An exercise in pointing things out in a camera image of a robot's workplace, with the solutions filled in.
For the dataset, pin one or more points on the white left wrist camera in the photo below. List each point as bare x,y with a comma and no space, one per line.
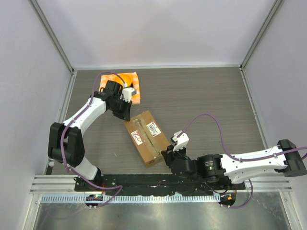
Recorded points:
128,93

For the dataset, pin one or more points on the white slotted cable duct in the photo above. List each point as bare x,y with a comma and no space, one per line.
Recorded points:
95,198

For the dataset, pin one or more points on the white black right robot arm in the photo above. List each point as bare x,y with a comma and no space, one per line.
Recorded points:
226,171

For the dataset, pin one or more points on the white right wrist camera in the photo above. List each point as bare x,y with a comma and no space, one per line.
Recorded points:
179,140

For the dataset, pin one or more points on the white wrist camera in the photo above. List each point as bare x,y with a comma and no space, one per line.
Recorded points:
179,140
128,93

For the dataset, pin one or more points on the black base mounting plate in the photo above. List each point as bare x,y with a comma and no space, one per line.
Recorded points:
166,184

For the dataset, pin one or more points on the brown cardboard express box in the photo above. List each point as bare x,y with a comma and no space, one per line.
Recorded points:
147,137

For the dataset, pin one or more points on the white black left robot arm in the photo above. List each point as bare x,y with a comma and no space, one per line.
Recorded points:
66,144

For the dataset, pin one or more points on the orange bowl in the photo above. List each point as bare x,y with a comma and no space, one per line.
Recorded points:
125,80

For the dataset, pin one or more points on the orange checkered cloth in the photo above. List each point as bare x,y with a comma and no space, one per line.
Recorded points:
136,99

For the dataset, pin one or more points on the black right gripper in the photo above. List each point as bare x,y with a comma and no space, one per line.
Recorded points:
170,155

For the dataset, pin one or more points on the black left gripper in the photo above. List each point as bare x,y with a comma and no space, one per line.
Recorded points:
124,114

